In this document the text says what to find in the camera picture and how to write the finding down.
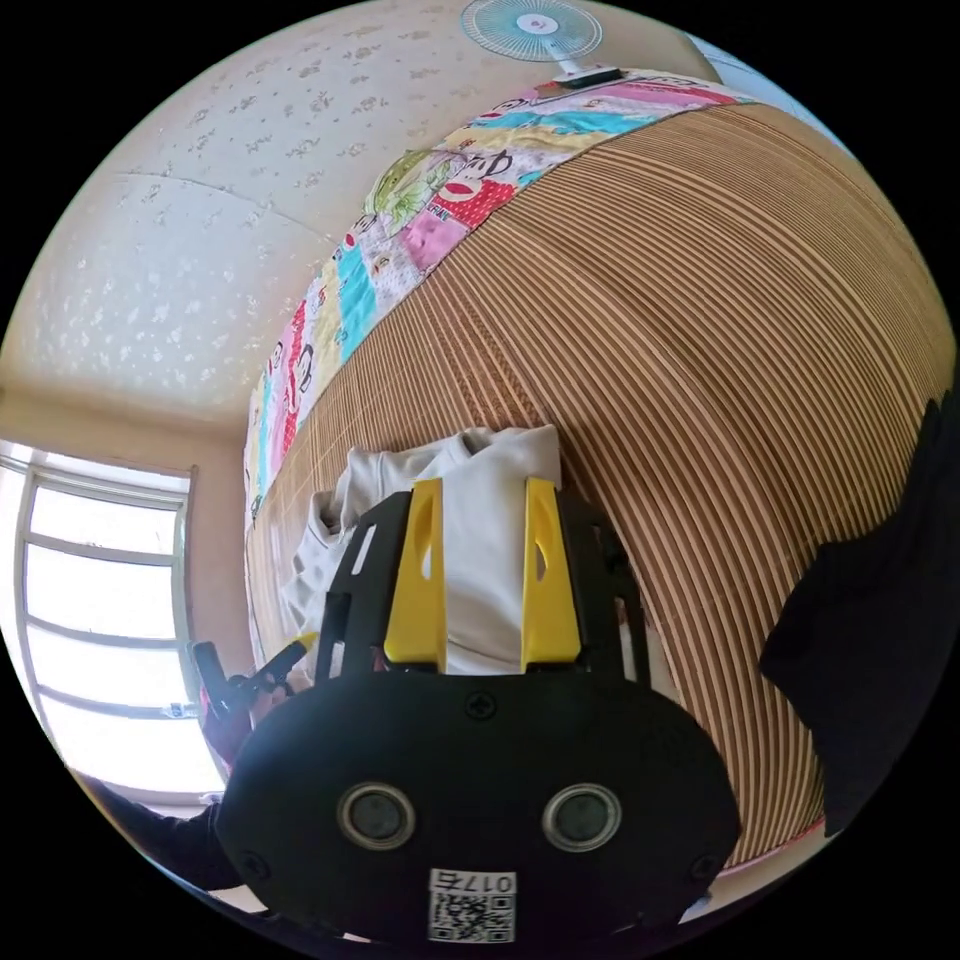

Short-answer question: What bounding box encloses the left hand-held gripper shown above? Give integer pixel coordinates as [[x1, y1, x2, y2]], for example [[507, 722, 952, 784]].
[[227, 632, 321, 706]]

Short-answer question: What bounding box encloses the person's left forearm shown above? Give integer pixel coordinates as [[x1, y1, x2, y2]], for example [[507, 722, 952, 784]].
[[73, 770, 245, 895]]

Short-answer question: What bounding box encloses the white long sleeve shirt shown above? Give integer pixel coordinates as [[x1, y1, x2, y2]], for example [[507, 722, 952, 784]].
[[281, 424, 680, 703]]

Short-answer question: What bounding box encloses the black garment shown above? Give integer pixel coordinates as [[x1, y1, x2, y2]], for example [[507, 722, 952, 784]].
[[758, 397, 960, 840]]

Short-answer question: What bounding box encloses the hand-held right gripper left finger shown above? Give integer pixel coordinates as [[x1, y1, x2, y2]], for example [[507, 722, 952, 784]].
[[383, 479, 450, 667]]

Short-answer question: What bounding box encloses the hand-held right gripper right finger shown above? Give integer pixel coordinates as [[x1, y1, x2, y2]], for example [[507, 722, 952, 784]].
[[521, 477, 583, 670]]

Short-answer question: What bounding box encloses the bed with woven mat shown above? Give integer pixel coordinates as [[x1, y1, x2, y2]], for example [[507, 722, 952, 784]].
[[242, 67, 955, 873]]

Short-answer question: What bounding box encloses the window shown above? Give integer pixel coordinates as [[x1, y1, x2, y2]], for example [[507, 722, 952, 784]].
[[0, 440, 226, 798]]

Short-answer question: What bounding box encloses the white electric fan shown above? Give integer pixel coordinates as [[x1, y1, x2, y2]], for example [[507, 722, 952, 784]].
[[458, 0, 625, 93]]

